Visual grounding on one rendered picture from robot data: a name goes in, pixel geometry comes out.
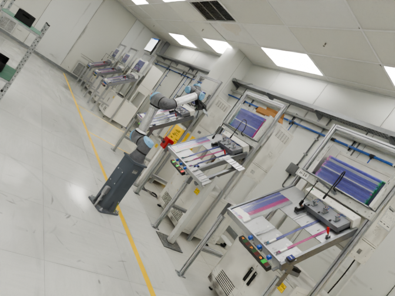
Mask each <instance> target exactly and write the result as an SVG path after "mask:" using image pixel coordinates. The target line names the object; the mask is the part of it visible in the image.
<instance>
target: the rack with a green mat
mask: <svg viewBox="0 0 395 296"><path fill-rule="evenodd" d="M6 2H7V0H3V1H2V2H1V4H0V13H2V16H1V17H0V23H1V22H2V20H3V19H4V17H5V16H7V17H8V18H9V19H11V20H13V21H14V22H16V23H17V24H18V25H20V26H21V27H23V28H25V29H26V30H27V31H29V32H30V33H32V34H34V35H35V36H36V38H35V40H34V41H33V42H32V44H31V46H30V47H29V49H28V50H27V52H26V53H25V54H24V56H23V58H22V59H21V61H20V62H19V64H18V66H17V67H16V68H15V69H14V68H12V67H10V66H9V65H7V64H6V65H5V67H4V68H3V70H2V72H0V80H1V81H3V82H5V83H6V84H5V85H4V86H3V88H2V89H1V90H0V91H1V92H2V93H1V95H0V101H1V100H2V98H3V96H4V95H5V94H6V92H7V90H8V89H9V87H10V86H11V85H12V83H13V81H14V80H15V78H16V77H17V75H18V74H19V72H20V71H21V69H22V68H23V66H24V64H25V63H26V61H27V60H28V59H29V57H30V56H31V54H32V52H33V51H34V50H35V48H36V47H37V45H38V43H39V42H40V41H41V39H42V38H43V36H44V34H45V33H46V31H47V30H48V28H49V27H50V25H49V24H48V23H47V22H46V23H45V24H44V26H43V27H42V29H41V30H40V31H39V30H37V29H36V28H34V27H33V26H31V27H28V26H26V25H25V24H24V23H22V22H21V21H19V20H18V19H16V18H15V17H14V16H15V14H14V13H12V12H11V11H9V9H10V8H11V6H12V5H13V3H14V2H15V0H12V1H11V2H10V3H9V5H8V7H7V8H6V9H5V8H3V7H4V5H5V4H6Z"/></svg>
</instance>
